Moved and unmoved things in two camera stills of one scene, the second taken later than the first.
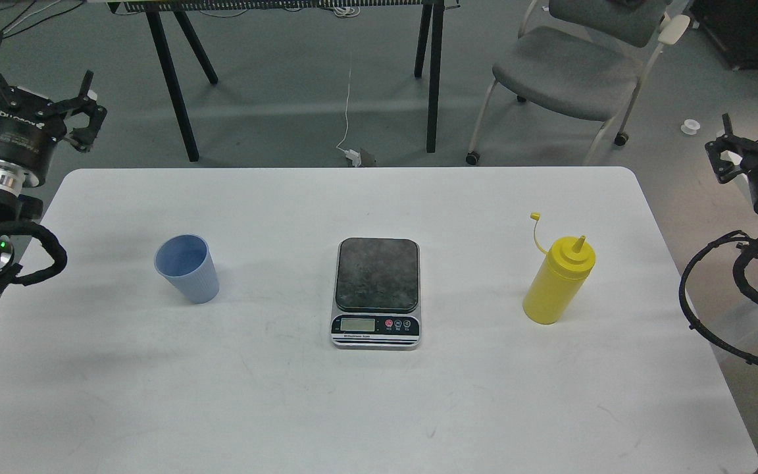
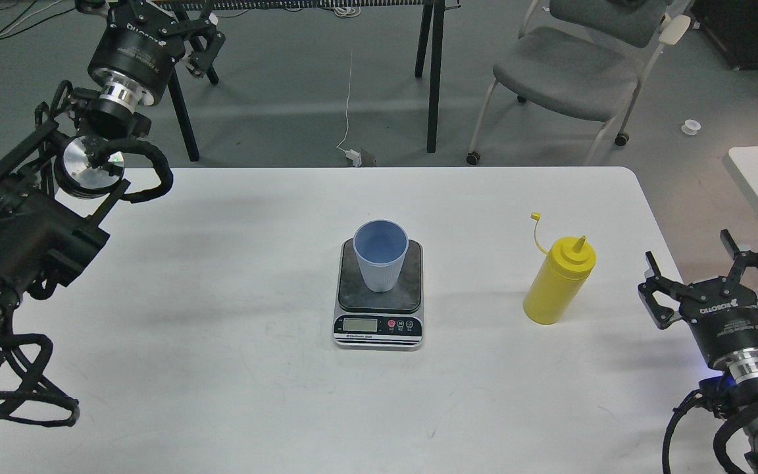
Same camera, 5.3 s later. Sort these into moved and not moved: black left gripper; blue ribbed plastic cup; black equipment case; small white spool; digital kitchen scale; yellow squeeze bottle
Moved: blue ribbed plastic cup; black left gripper
Not moved: small white spool; digital kitchen scale; yellow squeeze bottle; black equipment case
